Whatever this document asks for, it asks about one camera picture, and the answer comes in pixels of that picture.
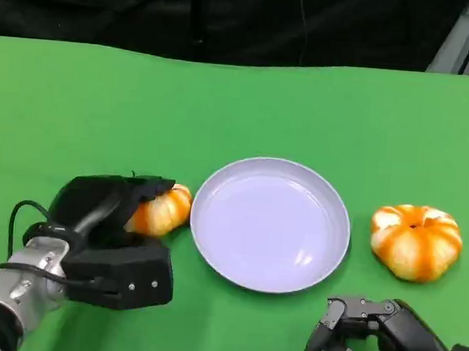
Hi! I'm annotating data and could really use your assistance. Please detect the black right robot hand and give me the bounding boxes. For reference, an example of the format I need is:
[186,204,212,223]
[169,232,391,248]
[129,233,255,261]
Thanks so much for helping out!
[305,291,456,351]

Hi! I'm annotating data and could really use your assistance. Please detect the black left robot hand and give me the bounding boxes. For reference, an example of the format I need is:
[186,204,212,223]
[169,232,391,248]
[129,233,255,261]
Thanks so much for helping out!
[45,165,178,258]

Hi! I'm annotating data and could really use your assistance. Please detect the orange and white bread roll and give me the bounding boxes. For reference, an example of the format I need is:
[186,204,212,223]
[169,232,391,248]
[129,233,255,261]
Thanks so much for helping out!
[123,179,194,240]
[366,201,467,287]

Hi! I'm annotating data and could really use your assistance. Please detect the lilac plate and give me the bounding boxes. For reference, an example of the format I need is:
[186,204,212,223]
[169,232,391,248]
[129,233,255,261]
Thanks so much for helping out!
[184,152,357,300]

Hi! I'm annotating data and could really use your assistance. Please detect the green table cloth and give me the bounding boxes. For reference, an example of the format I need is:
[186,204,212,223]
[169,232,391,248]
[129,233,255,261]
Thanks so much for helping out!
[0,36,469,351]

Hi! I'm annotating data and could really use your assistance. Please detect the black backdrop curtain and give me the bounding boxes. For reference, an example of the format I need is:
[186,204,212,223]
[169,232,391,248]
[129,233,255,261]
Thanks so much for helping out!
[0,0,469,83]

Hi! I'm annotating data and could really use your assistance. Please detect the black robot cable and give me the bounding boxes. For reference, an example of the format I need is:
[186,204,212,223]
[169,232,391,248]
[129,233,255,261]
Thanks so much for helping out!
[0,198,109,290]

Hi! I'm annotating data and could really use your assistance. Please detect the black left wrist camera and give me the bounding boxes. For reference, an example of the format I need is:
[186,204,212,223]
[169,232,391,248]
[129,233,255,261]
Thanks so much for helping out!
[58,237,177,315]

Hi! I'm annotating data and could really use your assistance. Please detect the grey aluminium frame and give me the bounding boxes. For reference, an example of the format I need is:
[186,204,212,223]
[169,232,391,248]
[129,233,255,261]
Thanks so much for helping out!
[424,0,469,76]

